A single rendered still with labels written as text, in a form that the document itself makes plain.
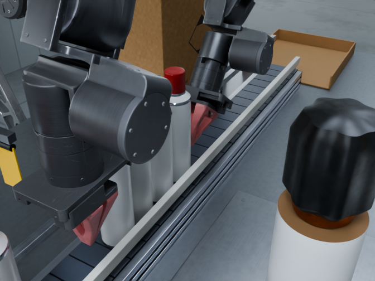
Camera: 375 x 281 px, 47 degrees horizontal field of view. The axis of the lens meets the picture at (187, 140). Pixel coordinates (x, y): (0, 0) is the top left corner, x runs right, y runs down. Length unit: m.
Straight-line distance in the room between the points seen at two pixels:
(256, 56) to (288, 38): 0.83
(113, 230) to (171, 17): 0.54
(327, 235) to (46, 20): 0.31
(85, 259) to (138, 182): 0.13
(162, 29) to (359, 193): 0.68
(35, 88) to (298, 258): 0.29
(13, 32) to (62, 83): 3.19
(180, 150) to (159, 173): 0.06
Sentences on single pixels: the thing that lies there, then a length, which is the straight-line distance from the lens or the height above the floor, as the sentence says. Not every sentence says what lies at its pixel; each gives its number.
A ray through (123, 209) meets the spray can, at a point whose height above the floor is 0.95.
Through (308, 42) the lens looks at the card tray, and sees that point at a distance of 1.54.
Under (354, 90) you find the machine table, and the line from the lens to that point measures 1.27.
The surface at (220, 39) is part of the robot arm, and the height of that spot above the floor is 1.09.
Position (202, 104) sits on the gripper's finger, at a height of 1.01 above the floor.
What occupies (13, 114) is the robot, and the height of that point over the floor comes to 0.66.
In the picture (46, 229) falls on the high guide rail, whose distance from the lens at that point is 0.59.
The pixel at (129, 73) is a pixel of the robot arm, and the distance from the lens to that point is 0.32.
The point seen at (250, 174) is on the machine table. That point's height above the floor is 0.83.
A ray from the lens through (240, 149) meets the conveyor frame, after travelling 0.89.
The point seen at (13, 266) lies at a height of 1.01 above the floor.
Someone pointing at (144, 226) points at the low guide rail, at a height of 0.91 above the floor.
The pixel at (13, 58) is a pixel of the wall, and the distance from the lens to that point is 3.57.
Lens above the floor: 1.36
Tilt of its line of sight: 33 degrees down
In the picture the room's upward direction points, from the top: straight up
